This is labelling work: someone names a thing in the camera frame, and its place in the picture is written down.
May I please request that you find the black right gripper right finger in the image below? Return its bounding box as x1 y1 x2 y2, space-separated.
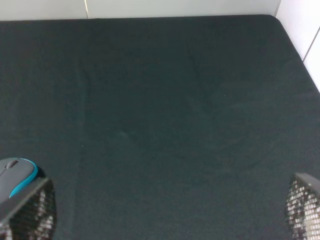
285 173 320 240

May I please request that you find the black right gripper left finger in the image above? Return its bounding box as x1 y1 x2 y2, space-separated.
0 177 57 240

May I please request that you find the grey and blue computer mouse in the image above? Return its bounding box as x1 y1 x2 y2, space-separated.
0 157 38 203

